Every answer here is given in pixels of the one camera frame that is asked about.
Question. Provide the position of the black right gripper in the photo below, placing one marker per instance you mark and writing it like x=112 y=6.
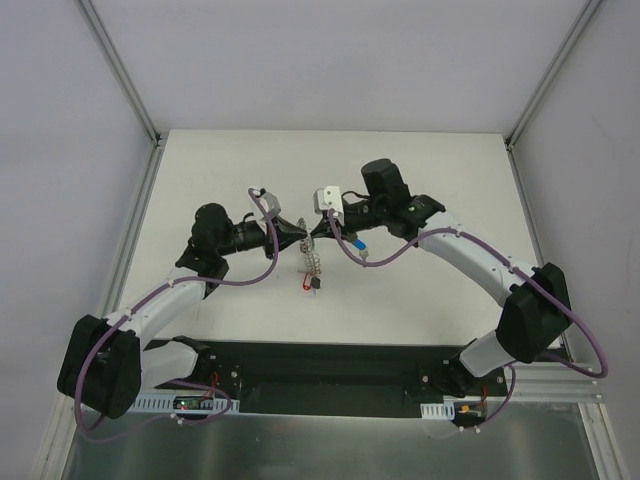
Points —
x=335 y=223

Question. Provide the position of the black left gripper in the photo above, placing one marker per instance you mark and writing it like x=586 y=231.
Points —
x=273 y=236

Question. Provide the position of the red key tag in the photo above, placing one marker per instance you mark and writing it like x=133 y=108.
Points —
x=307 y=283

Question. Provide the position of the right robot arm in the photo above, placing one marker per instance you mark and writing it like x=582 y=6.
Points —
x=534 y=300

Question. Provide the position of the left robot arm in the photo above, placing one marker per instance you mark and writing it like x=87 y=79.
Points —
x=108 y=361

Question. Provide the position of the silver key with blue tag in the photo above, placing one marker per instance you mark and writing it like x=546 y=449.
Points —
x=362 y=248

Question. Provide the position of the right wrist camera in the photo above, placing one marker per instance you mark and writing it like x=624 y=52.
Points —
x=328 y=200

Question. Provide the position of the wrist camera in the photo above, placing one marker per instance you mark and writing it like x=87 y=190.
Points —
x=265 y=205
x=328 y=200

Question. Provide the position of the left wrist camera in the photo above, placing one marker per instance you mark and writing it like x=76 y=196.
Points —
x=265 y=205

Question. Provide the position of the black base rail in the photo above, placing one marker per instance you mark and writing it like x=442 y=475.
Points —
x=316 y=379

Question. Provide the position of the aluminium frame left post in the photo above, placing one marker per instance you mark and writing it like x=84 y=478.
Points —
x=113 y=59

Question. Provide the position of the aluminium frame post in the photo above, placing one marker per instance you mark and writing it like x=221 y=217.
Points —
x=113 y=59
x=586 y=16

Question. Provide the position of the right white cable duct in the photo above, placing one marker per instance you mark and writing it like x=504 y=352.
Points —
x=438 y=411

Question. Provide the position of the white cable duct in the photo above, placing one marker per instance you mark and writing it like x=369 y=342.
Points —
x=438 y=411
x=171 y=403

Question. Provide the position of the left white cable duct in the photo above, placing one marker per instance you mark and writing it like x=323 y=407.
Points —
x=171 y=403

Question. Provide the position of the aluminium frame right post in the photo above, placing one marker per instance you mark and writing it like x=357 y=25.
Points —
x=586 y=16

